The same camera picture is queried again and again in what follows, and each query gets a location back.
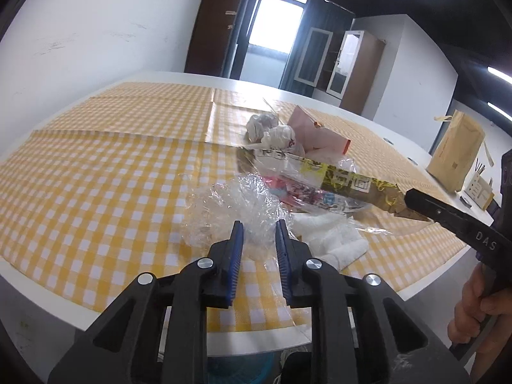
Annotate pink paper bag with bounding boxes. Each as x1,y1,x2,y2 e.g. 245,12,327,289
288,105,352,157

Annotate dark brown wooden wardrobe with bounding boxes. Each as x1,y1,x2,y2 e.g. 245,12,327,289
184,0,251,77

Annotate crumpled white paper balls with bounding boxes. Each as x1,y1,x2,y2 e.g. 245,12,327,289
245,113,281,143

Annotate person's right hand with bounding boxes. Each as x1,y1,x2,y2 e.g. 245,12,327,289
447,265,496,345

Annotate white tissue wad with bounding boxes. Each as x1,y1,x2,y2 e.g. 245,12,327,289
260,125,299,153

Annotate bright window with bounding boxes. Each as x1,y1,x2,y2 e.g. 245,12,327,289
239,0,308,81

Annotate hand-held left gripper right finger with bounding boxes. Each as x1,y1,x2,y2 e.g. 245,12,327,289
275,220,468,384

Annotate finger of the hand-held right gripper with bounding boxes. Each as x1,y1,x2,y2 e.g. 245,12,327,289
404,188,471,241

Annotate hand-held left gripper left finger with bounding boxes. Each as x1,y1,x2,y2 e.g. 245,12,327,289
48,221,244,384

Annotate wooden desk organizer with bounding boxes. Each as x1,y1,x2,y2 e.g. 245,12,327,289
464,160,495,211

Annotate yellow checked tablecloth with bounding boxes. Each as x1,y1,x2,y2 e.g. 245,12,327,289
0,81,475,334

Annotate brown cabinet with glass doors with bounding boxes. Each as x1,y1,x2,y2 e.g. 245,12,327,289
294,27,387,116

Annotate colourful snack wrapper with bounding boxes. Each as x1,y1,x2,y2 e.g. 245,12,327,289
262,175,345,213

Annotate dark curtain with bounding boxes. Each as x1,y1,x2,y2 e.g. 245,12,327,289
280,0,355,91

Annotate ceiling light strip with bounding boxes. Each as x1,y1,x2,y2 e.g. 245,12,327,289
487,66,512,85
487,102,512,120

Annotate brown paper bag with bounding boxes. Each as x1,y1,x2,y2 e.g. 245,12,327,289
426,109,487,193

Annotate clear plastic wrap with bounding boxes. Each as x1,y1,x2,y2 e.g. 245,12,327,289
180,174,297,265

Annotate white paper towel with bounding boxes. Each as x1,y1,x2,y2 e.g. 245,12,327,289
290,212,369,271

